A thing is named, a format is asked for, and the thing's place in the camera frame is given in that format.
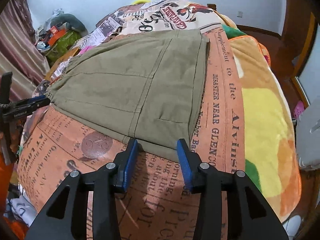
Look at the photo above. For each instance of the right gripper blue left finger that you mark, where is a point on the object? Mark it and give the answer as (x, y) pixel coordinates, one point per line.
(114, 177)

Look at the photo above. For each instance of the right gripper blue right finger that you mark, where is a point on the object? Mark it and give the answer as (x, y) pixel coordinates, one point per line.
(201, 178)

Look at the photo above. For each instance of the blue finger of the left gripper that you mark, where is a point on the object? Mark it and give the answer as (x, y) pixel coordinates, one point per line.
(38, 102)

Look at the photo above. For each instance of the olive green shorts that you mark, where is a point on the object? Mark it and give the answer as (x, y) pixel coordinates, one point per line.
(144, 86)

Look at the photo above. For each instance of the wooden folding bed table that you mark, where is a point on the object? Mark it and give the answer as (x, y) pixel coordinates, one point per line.
(60, 64)

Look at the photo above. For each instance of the newspaper print bed quilt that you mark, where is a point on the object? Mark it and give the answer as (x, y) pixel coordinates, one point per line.
(156, 205)

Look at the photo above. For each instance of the red striped curtain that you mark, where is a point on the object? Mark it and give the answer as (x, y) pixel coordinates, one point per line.
(18, 52)

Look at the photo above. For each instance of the green storage bag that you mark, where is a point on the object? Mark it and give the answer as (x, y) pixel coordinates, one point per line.
(61, 46)

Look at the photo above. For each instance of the orange box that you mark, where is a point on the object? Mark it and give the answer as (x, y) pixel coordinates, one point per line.
(56, 36)

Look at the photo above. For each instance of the pink garment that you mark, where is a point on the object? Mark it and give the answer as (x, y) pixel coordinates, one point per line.
(85, 49)

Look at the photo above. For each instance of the yellow orange plush blanket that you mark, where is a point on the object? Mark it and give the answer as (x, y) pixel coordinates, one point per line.
(270, 153)

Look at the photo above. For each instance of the grey stuffed toy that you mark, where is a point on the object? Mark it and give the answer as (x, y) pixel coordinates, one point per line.
(69, 22)

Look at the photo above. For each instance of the wooden door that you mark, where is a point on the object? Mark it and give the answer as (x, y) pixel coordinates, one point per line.
(299, 32)

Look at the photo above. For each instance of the wooden bedpost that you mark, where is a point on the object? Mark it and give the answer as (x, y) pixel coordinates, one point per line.
(212, 6)

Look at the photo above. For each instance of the yellow foam bed rail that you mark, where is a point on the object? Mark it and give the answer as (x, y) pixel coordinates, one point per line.
(135, 2)

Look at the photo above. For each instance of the white wall socket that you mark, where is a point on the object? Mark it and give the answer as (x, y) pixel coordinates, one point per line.
(239, 14)

